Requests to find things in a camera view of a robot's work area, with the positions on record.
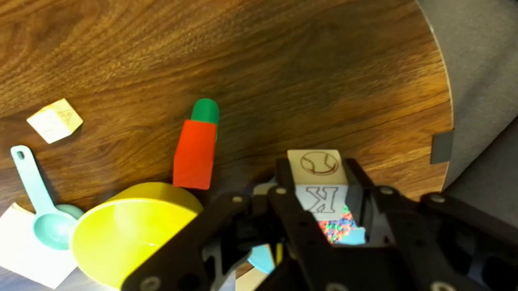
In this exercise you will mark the wooden letter block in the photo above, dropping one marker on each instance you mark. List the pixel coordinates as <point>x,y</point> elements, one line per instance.
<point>320,179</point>

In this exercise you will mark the folded white napkin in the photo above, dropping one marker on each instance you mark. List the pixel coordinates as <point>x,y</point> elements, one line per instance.
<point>22,247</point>

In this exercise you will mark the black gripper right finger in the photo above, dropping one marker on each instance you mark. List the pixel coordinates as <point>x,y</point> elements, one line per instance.
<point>360,179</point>

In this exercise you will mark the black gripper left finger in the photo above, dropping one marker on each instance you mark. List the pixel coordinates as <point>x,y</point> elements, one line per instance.
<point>289,179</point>

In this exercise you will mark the white wooden block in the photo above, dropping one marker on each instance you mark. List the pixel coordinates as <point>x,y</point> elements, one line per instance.
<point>56,120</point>

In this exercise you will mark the teal measuring scoop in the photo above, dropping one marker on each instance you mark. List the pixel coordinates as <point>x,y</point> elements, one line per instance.
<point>46,220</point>

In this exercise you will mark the black tape patch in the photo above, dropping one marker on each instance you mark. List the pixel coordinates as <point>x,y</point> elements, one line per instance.
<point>443,147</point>

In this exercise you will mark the yellow bowl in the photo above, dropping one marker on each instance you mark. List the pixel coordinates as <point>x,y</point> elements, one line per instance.
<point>130,236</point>

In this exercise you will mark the grey fabric seat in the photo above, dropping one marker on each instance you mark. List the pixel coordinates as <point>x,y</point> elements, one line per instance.
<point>486,178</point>

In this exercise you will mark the orange block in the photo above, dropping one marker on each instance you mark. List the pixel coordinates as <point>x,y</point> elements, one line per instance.
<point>195,155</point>

